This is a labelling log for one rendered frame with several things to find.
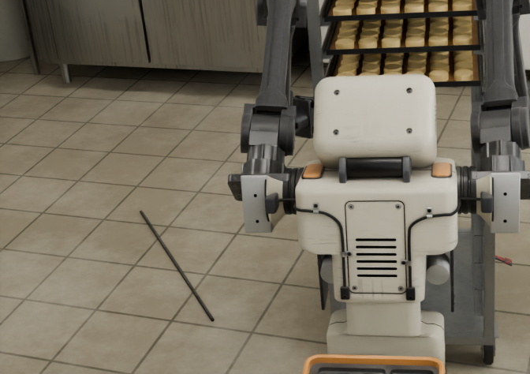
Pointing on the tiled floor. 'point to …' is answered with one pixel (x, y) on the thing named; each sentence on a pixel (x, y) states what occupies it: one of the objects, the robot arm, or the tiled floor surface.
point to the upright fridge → (151, 22)
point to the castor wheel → (488, 354)
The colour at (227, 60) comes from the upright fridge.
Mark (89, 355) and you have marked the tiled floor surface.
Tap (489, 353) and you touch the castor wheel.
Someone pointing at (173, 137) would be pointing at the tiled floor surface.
